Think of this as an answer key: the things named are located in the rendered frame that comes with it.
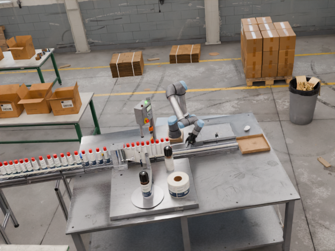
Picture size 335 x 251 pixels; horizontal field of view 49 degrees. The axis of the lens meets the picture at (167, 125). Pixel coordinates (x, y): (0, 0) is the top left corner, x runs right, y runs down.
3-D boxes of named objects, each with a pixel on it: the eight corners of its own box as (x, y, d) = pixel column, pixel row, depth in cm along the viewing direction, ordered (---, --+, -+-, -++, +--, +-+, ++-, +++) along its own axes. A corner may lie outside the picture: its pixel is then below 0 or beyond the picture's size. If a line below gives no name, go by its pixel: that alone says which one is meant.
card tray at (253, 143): (242, 154, 389) (242, 151, 387) (236, 140, 411) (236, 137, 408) (270, 150, 389) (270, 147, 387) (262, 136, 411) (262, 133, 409)
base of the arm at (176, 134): (168, 139, 419) (167, 132, 413) (168, 131, 431) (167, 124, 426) (181, 138, 417) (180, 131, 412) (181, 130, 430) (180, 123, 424)
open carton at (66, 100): (50, 120, 502) (42, 96, 481) (60, 101, 544) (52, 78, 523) (78, 117, 499) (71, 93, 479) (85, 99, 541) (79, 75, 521)
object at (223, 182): (66, 235, 326) (65, 233, 325) (82, 138, 451) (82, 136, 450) (300, 199, 330) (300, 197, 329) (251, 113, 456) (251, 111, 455)
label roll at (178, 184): (191, 183, 353) (190, 172, 345) (188, 198, 337) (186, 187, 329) (171, 182, 358) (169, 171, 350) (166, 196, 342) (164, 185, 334)
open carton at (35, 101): (20, 120, 511) (11, 96, 491) (34, 100, 555) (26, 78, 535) (51, 118, 506) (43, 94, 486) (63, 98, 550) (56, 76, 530)
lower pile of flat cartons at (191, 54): (169, 63, 801) (168, 54, 789) (172, 54, 845) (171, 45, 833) (199, 62, 789) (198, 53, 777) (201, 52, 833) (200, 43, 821)
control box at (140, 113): (136, 123, 376) (133, 107, 366) (145, 115, 388) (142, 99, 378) (144, 125, 372) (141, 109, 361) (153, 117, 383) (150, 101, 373)
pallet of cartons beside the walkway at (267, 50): (293, 83, 669) (297, 36, 620) (246, 86, 679) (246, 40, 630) (281, 57, 768) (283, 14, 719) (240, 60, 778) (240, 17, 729)
